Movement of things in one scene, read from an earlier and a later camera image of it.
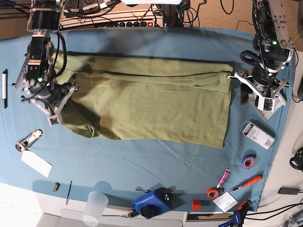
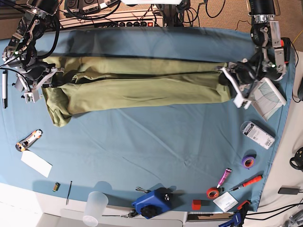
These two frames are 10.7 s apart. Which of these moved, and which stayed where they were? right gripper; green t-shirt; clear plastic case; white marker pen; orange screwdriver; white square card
Moved: green t-shirt; right gripper
Stayed: orange screwdriver; white square card; white marker pen; clear plastic case
